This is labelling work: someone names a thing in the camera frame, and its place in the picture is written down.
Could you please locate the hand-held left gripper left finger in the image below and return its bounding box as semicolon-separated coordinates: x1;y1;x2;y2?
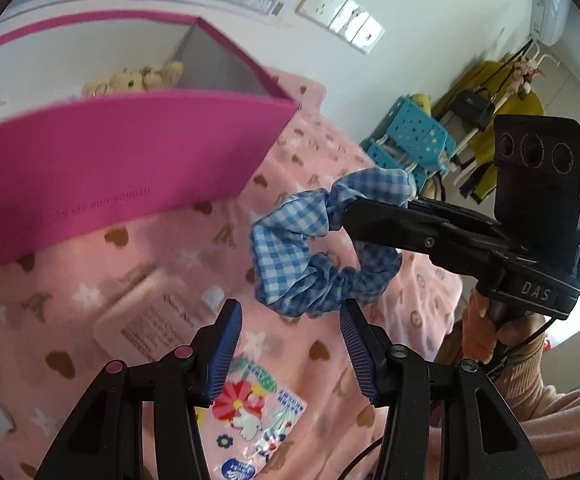
35;299;244;480

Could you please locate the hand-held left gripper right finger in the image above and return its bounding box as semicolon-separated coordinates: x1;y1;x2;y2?
339;299;536;480

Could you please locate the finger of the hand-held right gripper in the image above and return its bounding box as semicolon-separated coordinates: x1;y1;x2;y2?
407;197;501;241
344;200;510;281

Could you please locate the pink hand cream tube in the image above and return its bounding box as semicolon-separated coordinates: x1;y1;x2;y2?
92;266;198;363

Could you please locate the blue gingham scrunchie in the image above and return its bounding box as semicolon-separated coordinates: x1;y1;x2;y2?
250;167;416;320

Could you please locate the pink cardboard box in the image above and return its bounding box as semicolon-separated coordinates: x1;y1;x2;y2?
0;10;301;281

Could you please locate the beige plush teddy bear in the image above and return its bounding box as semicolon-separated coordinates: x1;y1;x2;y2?
81;61;186;98

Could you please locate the person's right forearm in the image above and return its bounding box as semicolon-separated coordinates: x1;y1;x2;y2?
435;320;580;480

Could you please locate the person's right hand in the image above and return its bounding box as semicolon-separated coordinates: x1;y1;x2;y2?
462;290;518;366

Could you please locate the floral tissue packet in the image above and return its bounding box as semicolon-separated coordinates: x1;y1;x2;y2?
194;352;308;480

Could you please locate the blue perforated plastic stool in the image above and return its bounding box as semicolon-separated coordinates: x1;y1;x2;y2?
365;137;428;192

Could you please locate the blue plastic basket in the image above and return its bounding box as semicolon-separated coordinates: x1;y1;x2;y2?
385;95;457;171

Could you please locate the yellow garment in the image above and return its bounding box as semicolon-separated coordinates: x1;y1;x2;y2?
432;60;546;201

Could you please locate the black handbag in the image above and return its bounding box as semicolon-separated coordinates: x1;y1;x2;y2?
450;87;496;131

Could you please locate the small hanging plush toy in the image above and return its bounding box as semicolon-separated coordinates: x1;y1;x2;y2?
512;55;546;101

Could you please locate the white coat rack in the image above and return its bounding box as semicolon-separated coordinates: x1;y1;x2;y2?
470;40;561;161

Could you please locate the white air conditioner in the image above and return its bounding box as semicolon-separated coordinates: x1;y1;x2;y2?
530;0;571;46

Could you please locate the black cable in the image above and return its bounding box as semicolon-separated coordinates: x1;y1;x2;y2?
490;312;558;378

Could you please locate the white wall socket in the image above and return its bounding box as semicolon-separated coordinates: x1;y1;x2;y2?
295;0;351;28

